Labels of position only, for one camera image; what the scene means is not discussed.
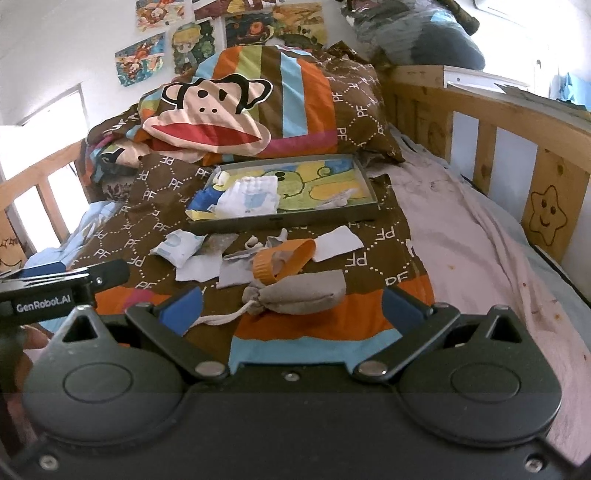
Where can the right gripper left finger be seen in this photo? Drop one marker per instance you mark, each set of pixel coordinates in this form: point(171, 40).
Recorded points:
point(165, 324)

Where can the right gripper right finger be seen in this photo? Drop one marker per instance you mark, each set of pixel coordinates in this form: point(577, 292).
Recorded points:
point(422, 327)

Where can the white square cloth pad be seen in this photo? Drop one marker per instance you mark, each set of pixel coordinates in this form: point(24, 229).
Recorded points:
point(339, 241)

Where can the grey drawstring pouch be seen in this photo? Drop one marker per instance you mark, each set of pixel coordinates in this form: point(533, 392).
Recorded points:
point(295, 295)

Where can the orange fabric cup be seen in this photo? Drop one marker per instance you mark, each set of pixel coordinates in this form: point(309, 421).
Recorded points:
point(270, 265)

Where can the white printed baby cloth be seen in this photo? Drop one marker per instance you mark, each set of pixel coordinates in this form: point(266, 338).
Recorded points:
point(248, 196)

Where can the grey cloth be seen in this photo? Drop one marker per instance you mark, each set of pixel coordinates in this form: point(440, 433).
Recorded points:
point(236, 268)

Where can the cartoon printed small cloth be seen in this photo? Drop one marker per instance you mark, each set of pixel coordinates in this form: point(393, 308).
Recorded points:
point(341, 199)

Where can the person's left hand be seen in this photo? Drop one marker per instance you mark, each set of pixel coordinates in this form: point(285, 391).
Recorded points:
point(34, 338)

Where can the light blue blanket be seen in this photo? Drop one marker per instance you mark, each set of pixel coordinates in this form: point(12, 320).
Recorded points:
point(57, 260)

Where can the white tissue sheet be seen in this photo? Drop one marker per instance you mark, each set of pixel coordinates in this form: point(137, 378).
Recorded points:
point(200, 268)

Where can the wet wipes packet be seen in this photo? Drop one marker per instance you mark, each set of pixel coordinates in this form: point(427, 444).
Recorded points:
point(178, 247)

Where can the pink bed sheet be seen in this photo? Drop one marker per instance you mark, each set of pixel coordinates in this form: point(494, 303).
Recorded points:
point(477, 256)

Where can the clear bag brown contents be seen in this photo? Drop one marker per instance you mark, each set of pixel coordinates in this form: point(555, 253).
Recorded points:
point(216, 244)

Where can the brown patterned duvet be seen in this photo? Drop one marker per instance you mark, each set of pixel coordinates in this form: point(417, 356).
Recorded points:
point(163, 186)

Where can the floral dark pillow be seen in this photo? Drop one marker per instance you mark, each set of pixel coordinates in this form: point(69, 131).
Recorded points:
point(116, 189)

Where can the grey tray with drawing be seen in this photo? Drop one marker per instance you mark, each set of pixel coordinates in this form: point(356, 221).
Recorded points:
point(305, 184)

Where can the monkey face striped pillow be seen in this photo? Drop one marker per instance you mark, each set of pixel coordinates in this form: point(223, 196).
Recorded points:
point(257, 102)

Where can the anime poster lower left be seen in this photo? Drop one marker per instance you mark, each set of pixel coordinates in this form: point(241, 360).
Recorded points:
point(140, 61)

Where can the blond boy anime poster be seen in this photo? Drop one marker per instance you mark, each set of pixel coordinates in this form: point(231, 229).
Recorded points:
point(191, 44)

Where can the grey plastic wrapped bundle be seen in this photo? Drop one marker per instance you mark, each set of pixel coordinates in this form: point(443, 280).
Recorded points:
point(409, 33)

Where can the dark green garment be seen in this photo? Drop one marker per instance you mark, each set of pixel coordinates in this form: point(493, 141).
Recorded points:
point(468, 22)

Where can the anime poster upper left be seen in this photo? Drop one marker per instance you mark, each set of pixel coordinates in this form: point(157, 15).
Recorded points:
point(151, 14)

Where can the dark orange swirl poster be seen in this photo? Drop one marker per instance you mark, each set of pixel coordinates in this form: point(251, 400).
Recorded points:
point(249, 29)

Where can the yellow landscape poster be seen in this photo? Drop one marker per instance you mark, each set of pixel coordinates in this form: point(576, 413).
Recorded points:
point(300, 25)

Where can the wooden bed rail left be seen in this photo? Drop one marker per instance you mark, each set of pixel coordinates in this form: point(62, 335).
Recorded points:
point(42, 203)

